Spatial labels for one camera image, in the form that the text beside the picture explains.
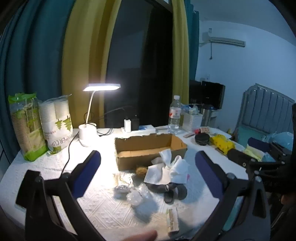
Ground grey padded headboard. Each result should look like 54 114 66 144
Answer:
240 83 296 135

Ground clear bubble wrap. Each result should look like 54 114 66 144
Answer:
126 185 151 207

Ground yellow curtain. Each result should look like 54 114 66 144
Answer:
171 0 190 105
61 0 122 129

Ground black lamp cable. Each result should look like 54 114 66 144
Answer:
61 130 80 175

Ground white crumpled tissue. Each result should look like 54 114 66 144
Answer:
151 149 173 168

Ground white cloth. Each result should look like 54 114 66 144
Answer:
171 155 190 184

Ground yellow cloth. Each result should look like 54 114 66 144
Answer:
243 144 264 162

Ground steel thermos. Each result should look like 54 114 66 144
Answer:
202 107 215 127

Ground black round lid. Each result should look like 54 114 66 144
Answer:
195 133 211 146

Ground white air conditioner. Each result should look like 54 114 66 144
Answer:
199 31 246 48

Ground white woven basket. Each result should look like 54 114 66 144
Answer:
182 111 203 132

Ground white desk lamp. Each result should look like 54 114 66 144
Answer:
79 83 121 147

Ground cotton swab pack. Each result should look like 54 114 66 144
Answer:
113 173 134 193

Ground green paper cup pack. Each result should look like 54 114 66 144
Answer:
8 92 49 162

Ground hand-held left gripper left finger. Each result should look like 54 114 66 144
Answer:
16 150 109 241

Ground white paper cup pack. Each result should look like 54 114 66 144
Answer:
38 94 74 154

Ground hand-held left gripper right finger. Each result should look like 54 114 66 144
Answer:
195 151 271 241

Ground clear water bottle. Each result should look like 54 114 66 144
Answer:
168 95 182 134

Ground dark window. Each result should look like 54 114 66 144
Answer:
105 0 174 129

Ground small green-white packet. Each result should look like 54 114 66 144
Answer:
166 207 180 234

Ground brown fuzzy ball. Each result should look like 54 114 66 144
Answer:
135 166 148 178

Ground blue plastic bag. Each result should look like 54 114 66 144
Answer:
262 131 295 149

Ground white paper napkin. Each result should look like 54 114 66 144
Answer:
144 164 173 186

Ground cardboard box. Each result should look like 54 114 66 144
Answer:
114 134 188 172

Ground dark grey sock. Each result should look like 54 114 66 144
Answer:
163 185 188 204

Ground teal curtain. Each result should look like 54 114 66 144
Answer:
184 0 200 82
0 0 77 163

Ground black appliance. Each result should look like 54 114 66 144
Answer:
189 79 226 110

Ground person's left hand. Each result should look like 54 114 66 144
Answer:
122 230 158 241

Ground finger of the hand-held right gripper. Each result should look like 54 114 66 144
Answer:
227 149 287 173
248 137 292 156

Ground black charger cables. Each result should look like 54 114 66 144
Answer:
95 105 135 137

